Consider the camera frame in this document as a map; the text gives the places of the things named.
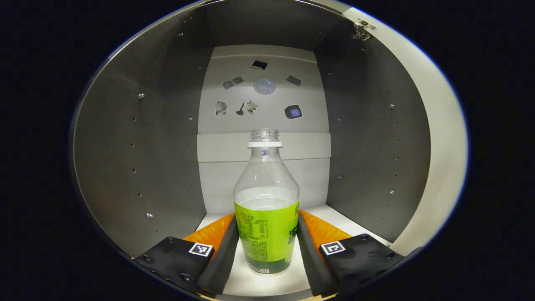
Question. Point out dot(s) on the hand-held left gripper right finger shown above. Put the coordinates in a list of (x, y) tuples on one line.
[(311, 267)]

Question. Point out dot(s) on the beige cabinet door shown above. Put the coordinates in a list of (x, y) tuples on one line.
[(443, 146)]

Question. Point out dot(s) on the dark grey cabinet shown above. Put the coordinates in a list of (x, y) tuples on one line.
[(146, 167)]

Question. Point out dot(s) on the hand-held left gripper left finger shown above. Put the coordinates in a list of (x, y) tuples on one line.
[(223, 263)]

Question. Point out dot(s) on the metal cabinet hinge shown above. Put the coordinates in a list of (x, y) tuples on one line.
[(363, 31)]

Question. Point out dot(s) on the clear bottle with green label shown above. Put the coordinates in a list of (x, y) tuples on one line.
[(265, 234)]

